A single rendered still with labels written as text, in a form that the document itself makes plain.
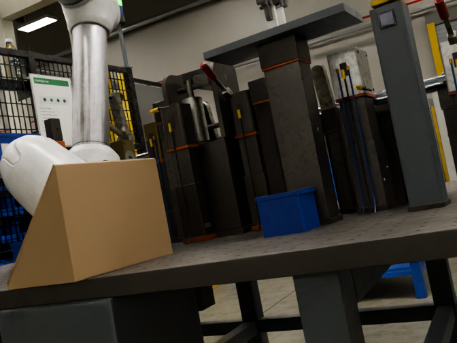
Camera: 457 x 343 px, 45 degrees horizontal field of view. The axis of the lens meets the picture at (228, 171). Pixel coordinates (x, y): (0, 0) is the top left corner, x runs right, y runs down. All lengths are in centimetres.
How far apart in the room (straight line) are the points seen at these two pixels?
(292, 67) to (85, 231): 60
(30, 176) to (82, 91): 39
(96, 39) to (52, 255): 74
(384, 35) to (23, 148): 83
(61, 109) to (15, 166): 120
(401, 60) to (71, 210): 74
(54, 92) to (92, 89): 92
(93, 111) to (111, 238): 49
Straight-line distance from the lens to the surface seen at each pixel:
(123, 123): 187
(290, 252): 89
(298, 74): 132
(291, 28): 130
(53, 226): 111
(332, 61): 146
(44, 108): 243
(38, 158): 129
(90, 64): 162
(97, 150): 148
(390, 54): 125
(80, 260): 110
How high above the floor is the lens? 80
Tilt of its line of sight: 3 degrees up
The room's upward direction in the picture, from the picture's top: 11 degrees counter-clockwise
